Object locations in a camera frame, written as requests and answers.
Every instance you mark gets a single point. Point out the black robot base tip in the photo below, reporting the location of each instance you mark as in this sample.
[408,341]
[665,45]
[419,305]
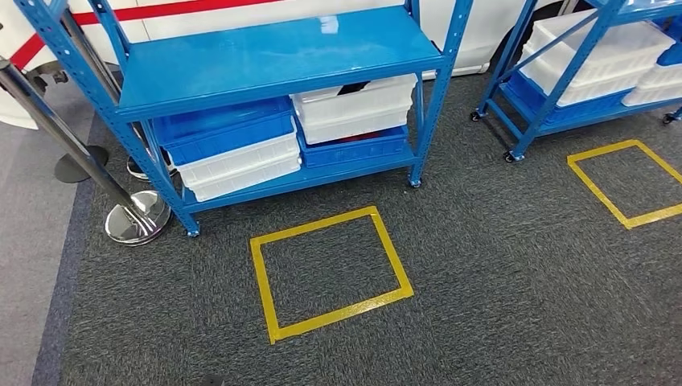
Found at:
[212,381]

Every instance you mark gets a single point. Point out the blue metal shelf rack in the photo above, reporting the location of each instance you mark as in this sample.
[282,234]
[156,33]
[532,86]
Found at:
[266,58]

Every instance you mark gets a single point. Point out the red object in bin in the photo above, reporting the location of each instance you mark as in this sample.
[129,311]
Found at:
[359,138]

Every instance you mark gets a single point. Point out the yellow floor tape square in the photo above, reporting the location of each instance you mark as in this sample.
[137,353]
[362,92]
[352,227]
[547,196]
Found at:
[602,181]
[330,266]

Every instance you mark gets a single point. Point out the black plastic block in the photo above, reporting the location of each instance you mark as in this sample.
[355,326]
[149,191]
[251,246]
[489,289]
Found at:
[353,88]

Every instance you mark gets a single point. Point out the white car with red stripe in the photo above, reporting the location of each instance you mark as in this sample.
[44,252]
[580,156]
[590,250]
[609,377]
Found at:
[479,32]

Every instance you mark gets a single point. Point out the blue wheeled rack cart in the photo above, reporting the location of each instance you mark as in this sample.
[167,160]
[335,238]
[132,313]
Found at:
[559,80]

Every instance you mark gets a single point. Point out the red barrier belt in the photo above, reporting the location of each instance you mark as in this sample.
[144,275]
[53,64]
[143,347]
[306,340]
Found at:
[32,48]

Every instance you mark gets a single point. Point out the black stanchion post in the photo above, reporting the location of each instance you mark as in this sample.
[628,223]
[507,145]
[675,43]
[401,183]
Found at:
[80,165]

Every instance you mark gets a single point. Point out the chrome stanchion post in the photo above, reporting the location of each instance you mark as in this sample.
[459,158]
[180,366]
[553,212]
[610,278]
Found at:
[80,154]
[90,58]

